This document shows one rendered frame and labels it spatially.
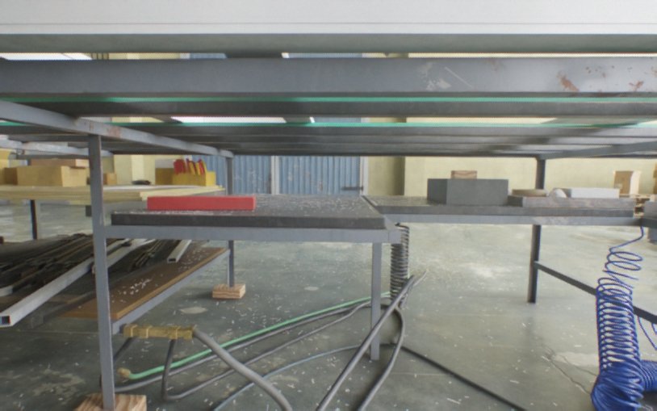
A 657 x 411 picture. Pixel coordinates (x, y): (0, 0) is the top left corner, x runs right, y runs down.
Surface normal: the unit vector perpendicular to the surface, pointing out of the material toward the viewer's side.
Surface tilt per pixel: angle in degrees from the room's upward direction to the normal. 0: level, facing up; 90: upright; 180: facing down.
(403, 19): 90
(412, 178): 90
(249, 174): 90
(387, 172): 90
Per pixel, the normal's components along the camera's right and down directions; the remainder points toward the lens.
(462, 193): -0.04, 0.09
